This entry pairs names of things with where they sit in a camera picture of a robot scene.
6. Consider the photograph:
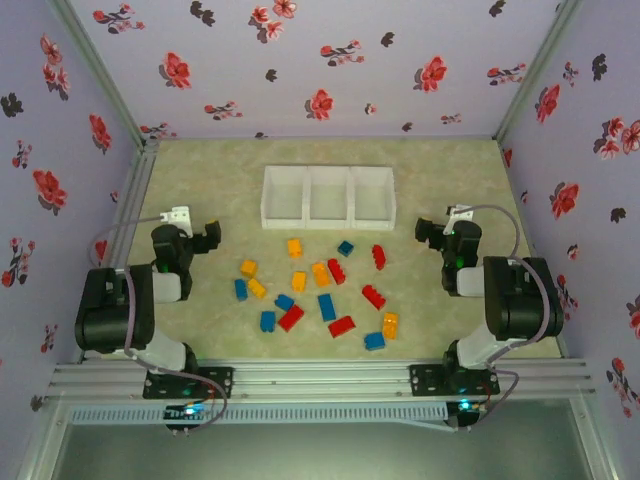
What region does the lilac arm cable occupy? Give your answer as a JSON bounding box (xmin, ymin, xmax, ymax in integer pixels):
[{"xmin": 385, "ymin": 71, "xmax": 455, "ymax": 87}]
[
  {"xmin": 452, "ymin": 204, "xmax": 565, "ymax": 431},
  {"xmin": 88, "ymin": 215, "xmax": 227, "ymax": 430}
]

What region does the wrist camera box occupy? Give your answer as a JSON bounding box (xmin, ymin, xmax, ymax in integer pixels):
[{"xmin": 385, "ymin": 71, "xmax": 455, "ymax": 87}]
[
  {"xmin": 159, "ymin": 204, "xmax": 194, "ymax": 236},
  {"xmin": 446, "ymin": 203, "xmax": 475, "ymax": 234}
]

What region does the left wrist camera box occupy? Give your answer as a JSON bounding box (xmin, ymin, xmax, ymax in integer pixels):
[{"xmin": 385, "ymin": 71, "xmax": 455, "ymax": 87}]
[{"xmin": 159, "ymin": 204, "xmax": 194, "ymax": 236}]

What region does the lilac left arm cable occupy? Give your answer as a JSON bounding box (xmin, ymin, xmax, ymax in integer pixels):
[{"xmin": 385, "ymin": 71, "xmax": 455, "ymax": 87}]
[{"xmin": 88, "ymin": 215, "xmax": 227, "ymax": 430}]

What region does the aluminium side rail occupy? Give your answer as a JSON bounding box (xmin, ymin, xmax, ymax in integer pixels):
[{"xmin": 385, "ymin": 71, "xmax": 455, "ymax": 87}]
[
  {"xmin": 74, "ymin": 138, "xmax": 161, "ymax": 364},
  {"xmin": 498, "ymin": 139, "xmax": 569, "ymax": 359}
]

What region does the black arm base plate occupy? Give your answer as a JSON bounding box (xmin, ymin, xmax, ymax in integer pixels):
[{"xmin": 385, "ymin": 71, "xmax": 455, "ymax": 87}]
[
  {"xmin": 143, "ymin": 367, "xmax": 235, "ymax": 400},
  {"xmin": 408, "ymin": 363, "xmax": 501, "ymax": 396}
]

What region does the lilac right arm cable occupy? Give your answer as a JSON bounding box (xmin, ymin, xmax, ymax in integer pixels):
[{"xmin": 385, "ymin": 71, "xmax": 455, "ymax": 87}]
[{"xmin": 452, "ymin": 204, "xmax": 565, "ymax": 431}]

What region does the aluminium frame bar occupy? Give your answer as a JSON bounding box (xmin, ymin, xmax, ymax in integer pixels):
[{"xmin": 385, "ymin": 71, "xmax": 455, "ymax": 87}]
[
  {"xmin": 14, "ymin": 394, "xmax": 71, "ymax": 480},
  {"xmin": 569, "ymin": 394, "xmax": 626, "ymax": 480}
]

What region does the aluminium frame post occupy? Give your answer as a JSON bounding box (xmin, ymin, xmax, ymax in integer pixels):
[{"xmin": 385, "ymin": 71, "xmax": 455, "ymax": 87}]
[
  {"xmin": 47, "ymin": 0, "xmax": 151, "ymax": 146},
  {"xmin": 492, "ymin": 0, "xmax": 584, "ymax": 141}
]

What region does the controller circuit board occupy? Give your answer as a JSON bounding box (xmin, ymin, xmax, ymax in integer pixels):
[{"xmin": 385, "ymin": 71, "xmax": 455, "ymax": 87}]
[
  {"xmin": 164, "ymin": 402, "xmax": 211, "ymax": 436},
  {"xmin": 447, "ymin": 397, "xmax": 489, "ymax": 431}
]

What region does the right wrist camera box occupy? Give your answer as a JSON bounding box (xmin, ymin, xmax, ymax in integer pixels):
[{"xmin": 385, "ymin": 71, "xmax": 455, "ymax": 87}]
[{"xmin": 446, "ymin": 203, "xmax": 475, "ymax": 234}]

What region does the white slotted cable duct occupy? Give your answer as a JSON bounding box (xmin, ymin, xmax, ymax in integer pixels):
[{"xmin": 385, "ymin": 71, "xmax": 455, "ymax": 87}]
[{"xmin": 67, "ymin": 403, "xmax": 449, "ymax": 426}]

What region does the long aluminium mounting rail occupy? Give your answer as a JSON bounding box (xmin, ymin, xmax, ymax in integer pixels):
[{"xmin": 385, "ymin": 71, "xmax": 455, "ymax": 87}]
[{"xmin": 47, "ymin": 358, "xmax": 596, "ymax": 401}]

